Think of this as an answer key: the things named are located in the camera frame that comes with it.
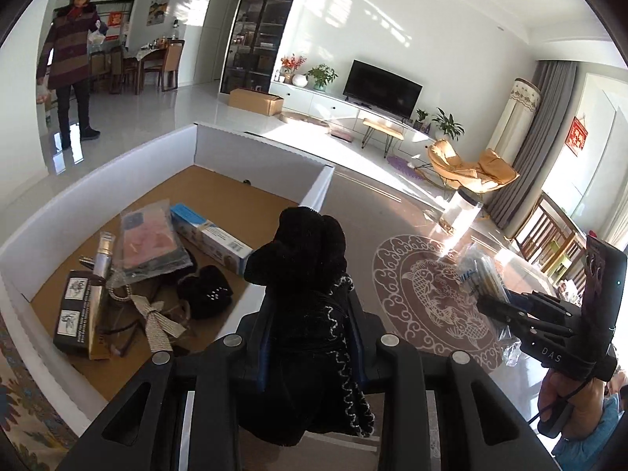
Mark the person in striped coat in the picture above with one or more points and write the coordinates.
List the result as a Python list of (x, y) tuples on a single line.
[(70, 68)]

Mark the black scrunchie with beads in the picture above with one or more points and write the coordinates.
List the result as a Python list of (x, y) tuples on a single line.
[(307, 362)]

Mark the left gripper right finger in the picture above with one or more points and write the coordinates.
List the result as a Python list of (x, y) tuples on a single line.
[(439, 412)]

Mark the green potted plant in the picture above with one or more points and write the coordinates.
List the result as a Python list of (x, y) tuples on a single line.
[(321, 76)]

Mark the dark glass display cabinet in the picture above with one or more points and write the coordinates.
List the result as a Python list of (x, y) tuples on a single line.
[(253, 46)]

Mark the grey curtain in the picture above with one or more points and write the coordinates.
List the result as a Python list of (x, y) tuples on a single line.
[(556, 81)]

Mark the floral cushion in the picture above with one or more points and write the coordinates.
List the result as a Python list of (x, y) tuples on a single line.
[(34, 429)]

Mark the wooden side table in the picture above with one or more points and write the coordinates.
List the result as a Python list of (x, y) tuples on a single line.
[(390, 135)]

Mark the brown spray bottle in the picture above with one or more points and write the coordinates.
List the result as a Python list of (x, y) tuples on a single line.
[(101, 263)]

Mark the bag of pens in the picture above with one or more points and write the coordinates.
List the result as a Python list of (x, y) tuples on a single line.
[(478, 275)]

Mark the rhinestone bow hair claw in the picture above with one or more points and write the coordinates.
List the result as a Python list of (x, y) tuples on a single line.
[(161, 332)]

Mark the red flower vase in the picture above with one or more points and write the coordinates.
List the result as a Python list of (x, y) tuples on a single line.
[(289, 66)]

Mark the orange lounge chair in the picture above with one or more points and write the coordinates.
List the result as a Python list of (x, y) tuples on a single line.
[(489, 173)]

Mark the blue white ointment box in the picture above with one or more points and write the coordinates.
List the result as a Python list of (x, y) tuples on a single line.
[(209, 238)]

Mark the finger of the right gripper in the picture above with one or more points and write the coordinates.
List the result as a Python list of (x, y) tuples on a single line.
[(539, 304), (500, 310)]

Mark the black flat television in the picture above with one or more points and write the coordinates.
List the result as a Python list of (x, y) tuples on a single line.
[(382, 89)]

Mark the red wall hanging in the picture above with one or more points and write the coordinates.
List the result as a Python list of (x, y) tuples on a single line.
[(576, 137)]

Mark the black soap bar box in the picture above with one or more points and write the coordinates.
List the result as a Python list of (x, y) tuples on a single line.
[(77, 330)]

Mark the white floor air conditioner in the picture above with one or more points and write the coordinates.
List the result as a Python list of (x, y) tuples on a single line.
[(515, 121)]

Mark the orange phone case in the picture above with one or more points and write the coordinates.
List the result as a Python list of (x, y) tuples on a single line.
[(147, 246)]

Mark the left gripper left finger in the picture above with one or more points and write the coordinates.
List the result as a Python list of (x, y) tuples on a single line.
[(173, 409)]

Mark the white tv cabinet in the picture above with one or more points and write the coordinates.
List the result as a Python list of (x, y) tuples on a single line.
[(332, 109)]

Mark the cardboard shipping box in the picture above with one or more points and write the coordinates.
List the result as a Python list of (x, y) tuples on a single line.
[(255, 102)]

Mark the wooden dining chair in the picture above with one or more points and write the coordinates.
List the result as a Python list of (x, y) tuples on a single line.
[(551, 240)]

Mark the right hand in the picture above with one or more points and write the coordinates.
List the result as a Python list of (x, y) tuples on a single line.
[(587, 402)]

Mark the leafy floor plant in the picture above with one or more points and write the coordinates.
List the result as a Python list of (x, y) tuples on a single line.
[(448, 126)]

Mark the white cardboard sorting box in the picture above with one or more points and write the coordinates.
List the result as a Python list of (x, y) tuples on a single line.
[(94, 205)]

